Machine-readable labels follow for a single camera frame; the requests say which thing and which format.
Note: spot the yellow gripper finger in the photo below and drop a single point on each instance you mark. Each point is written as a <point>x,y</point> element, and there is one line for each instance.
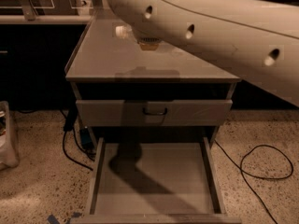
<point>149,47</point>

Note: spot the clear plastic bottle white cap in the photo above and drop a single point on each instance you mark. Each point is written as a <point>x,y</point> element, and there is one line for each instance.
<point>124,32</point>

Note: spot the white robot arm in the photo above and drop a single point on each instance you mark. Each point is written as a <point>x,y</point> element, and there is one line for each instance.
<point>252,39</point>

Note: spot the grey drawer cabinet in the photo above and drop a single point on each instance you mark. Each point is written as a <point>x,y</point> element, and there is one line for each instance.
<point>105,67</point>

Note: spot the closed grey top drawer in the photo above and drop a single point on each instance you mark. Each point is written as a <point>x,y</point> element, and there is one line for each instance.
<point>110,113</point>

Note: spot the open grey middle drawer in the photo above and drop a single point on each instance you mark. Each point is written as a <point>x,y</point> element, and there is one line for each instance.
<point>154,183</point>

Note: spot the blue power adapter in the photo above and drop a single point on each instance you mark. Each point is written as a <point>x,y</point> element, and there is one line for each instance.
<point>85,138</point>

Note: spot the translucent plastic bin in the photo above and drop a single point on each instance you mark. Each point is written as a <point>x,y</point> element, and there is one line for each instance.
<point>9,147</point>

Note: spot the blue tape on floor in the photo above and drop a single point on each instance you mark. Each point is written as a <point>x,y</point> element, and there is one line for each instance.
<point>52,219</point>

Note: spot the black drawer handle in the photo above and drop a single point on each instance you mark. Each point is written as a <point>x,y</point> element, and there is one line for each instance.
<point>154,113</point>

